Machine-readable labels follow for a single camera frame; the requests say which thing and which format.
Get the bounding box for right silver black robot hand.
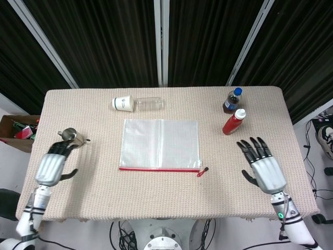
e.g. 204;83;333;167
236;136;287;195

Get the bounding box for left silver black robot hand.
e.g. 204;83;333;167
34;140;79;187

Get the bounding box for clear zip pouch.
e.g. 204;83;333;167
119;118;210;178

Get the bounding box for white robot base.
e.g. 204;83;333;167
130;219;198;250

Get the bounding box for brown cardboard box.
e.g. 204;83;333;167
0;115;41;153

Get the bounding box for small steel pitcher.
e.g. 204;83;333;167
57;127;92;150

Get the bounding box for red item in box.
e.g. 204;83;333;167
15;126;33;139

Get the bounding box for red sauce bottle white cap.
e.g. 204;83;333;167
222;108;247;136

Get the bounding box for beige woven tablecloth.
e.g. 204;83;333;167
15;86;320;223

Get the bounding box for black white sneaker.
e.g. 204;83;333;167
315;124;333;159

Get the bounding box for cola bottle blue cap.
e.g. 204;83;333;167
222;87;243;115

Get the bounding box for white paper cup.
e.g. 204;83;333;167
111;95;135;113

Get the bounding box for clear plastic jar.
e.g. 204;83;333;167
135;96;165;112

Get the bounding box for black pleated curtain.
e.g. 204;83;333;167
0;0;333;126

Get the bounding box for black cables on floor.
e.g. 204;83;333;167
303;111;333;206

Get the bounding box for black cable bundle under table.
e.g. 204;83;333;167
109;220;138;250

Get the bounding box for silver aluminium frame post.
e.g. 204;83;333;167
153;0;170;88
225;0;276;87
6;0;79;89

